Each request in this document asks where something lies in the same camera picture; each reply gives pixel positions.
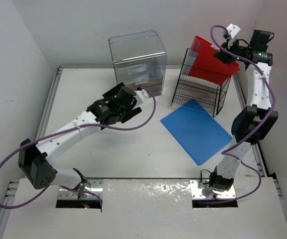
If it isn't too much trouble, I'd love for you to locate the red folder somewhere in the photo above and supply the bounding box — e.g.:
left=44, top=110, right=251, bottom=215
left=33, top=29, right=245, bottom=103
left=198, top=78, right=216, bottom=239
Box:
left=188, top=35, right=240, bottom=85

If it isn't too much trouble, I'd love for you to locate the clear plastic drawer unit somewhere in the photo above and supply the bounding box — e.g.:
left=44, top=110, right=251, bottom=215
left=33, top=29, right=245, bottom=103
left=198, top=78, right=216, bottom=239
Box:
left=108, top=30, right=167, bottom=96

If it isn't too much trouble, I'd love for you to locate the blue folder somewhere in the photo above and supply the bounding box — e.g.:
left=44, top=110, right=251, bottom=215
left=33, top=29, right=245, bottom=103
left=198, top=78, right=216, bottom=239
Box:
left=161, top=100, right=232, bottom=166

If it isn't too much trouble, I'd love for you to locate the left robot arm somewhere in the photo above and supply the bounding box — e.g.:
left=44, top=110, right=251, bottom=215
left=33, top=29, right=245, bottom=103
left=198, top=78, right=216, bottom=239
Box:
left=18, top=83, right=149, bottom=190

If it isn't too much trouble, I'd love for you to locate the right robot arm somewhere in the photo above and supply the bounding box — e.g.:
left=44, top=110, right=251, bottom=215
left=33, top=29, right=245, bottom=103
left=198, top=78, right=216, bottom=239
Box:
left=208, top=24, right=279, bottom=192

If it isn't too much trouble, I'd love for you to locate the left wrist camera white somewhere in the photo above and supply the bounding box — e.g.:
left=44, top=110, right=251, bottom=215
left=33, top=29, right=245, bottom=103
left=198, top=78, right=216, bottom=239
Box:
left=134, top=89, right=149, bottom=106

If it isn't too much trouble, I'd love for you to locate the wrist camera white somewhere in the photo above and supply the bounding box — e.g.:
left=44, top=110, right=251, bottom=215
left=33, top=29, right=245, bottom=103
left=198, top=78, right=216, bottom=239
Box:
left=134, top=89, right=149, bottom=106
left=224, top=24, right=241, bottom=41

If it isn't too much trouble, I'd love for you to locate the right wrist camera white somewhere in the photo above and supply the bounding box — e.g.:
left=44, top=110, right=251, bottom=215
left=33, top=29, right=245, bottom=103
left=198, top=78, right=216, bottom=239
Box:
left=224, top=24, right=241, bottom=41

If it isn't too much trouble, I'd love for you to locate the black wire mesh rack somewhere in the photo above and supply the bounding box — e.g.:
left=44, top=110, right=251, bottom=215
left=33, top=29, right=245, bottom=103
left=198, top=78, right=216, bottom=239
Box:
left=171, top=48, right=231, bottom=117

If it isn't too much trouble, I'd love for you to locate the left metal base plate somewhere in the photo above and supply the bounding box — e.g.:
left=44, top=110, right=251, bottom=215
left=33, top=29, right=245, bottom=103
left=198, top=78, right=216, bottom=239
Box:
left=57, top=178, right=103, bottom=200

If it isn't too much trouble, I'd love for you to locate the metal base plate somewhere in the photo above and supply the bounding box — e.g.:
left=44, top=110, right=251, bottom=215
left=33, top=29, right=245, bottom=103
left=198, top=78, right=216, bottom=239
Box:
left=190, top=178, right=236, bottom=201
left=57, top=178, right=103, bottom=200

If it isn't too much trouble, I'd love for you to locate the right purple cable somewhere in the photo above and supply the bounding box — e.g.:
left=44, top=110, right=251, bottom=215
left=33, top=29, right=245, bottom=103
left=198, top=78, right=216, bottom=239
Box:
left=209, top=24, right=277, bottom=202

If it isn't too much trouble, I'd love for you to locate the purple cable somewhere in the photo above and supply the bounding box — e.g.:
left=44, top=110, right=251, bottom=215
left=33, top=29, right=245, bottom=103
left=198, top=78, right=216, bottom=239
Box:
left=0, top=86, right=157, bottom=210
left=209, top=24, right=277, bottom=202

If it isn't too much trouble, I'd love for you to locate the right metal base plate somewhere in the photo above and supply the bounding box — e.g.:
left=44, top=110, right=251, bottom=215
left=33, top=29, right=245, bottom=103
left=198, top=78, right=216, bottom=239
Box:
left=190, top=178, right=236, bottom=201

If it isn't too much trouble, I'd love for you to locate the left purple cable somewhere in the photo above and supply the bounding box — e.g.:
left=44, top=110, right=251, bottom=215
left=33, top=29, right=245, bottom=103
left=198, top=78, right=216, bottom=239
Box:
left=0, top=86, right=157, bottom=210

